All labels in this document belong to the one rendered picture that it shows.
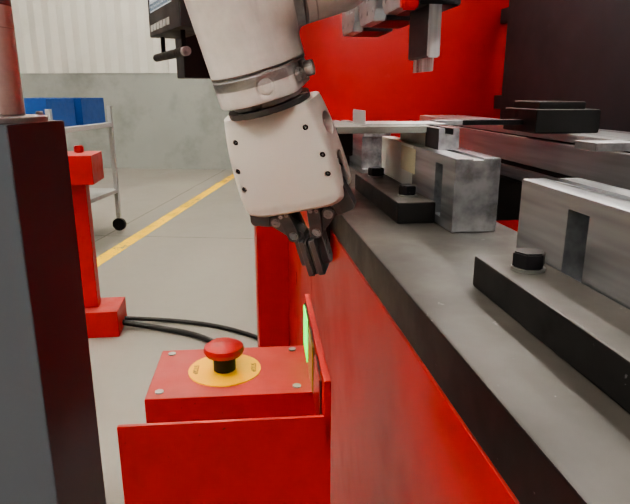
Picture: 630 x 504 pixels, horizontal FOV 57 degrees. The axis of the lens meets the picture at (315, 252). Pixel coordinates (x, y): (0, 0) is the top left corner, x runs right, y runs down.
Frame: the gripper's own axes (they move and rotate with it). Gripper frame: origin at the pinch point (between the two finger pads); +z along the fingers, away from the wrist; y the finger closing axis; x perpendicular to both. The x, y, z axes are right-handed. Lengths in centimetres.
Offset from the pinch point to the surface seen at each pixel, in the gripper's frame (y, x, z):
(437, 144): -10.5, -32.4, 1.6
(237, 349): 8.0, 7.3, 5.7
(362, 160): 10, -71, 14
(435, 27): -12.2, -44.5, -12.5
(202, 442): 5.4, 20.8, 4.4
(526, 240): -19.9, -2.1, 3.0
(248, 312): 109, -175, 112
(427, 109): 1, -133, 21
